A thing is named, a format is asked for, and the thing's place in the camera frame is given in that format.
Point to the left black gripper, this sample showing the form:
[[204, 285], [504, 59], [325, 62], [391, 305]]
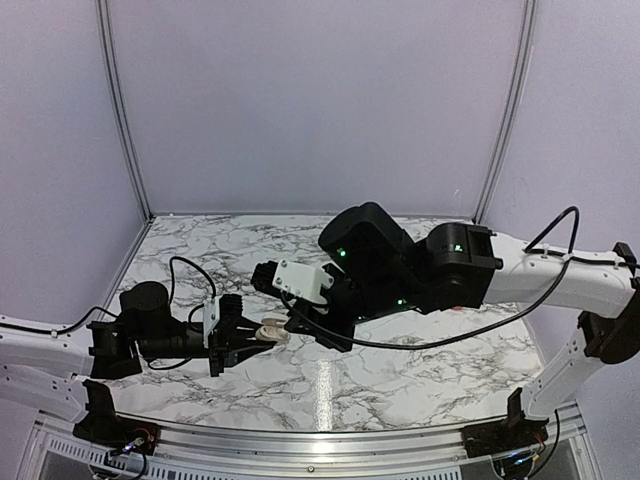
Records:
[[225, 342]]

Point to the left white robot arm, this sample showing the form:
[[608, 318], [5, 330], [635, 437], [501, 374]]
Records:
[[62, 370]]

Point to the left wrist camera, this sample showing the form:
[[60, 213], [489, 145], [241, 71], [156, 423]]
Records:
[[211, 316]]

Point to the white earbuds charging case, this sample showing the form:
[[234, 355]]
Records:
[[273, 330]]

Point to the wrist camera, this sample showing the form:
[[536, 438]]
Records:
[[211, 316], [293, 279]]

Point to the aluminium front rail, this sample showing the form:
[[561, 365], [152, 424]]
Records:
[[199, 452]]

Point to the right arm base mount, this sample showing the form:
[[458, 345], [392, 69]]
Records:
[[512, 432]]

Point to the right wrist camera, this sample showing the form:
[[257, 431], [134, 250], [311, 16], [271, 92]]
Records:
[[293, 279]]

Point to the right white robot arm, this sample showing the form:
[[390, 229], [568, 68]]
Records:
[[376, 269]]

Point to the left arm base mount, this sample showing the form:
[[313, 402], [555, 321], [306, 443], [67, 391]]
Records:
[[102, 425]]

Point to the right aluminium frame post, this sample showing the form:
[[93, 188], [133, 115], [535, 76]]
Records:
[[509, 114]]

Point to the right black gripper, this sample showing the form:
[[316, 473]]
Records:
[[294, 326]]

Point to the aluminium frame post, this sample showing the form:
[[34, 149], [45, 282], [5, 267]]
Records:
[[509, 114], [117, 99]]

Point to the left aluminium frame post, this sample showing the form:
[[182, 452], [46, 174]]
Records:
[[117, 99]]

